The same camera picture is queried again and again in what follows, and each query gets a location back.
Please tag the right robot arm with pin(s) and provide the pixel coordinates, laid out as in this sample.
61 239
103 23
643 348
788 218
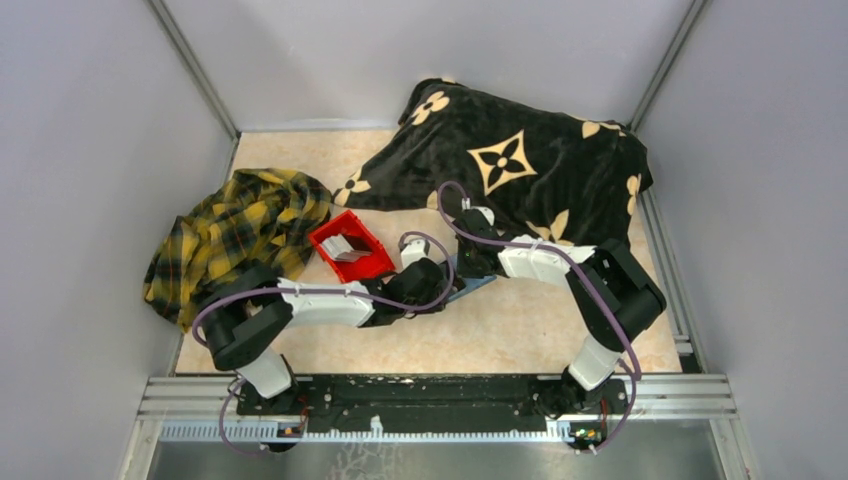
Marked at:
615 296

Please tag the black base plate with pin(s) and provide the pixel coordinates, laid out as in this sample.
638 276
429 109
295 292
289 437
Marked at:
439 404

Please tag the red plastic bin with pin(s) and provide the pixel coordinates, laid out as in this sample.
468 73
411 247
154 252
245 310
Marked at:
368 267

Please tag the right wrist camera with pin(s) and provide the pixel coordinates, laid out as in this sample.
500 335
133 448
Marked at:
486 213

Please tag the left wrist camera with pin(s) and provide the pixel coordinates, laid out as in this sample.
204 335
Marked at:
413 251

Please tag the blue card holder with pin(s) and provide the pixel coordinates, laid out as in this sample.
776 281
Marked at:
463 286

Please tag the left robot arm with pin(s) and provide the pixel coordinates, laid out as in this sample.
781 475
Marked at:
239 322

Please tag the yellow plaid shirt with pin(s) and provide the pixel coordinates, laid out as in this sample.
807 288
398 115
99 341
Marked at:
260 215

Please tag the cards in red bin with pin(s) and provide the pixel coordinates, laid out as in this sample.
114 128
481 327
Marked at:
346 248

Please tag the black floral blanket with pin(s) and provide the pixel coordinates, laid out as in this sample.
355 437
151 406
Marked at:
565 179

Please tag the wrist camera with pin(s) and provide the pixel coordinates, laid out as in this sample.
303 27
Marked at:
413 251
486 213

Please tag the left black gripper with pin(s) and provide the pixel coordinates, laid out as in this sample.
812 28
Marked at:
435 297

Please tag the aluminium front rail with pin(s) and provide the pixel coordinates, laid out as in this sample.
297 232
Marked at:
201 408

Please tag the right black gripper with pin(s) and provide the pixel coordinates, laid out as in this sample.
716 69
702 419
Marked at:
463 270

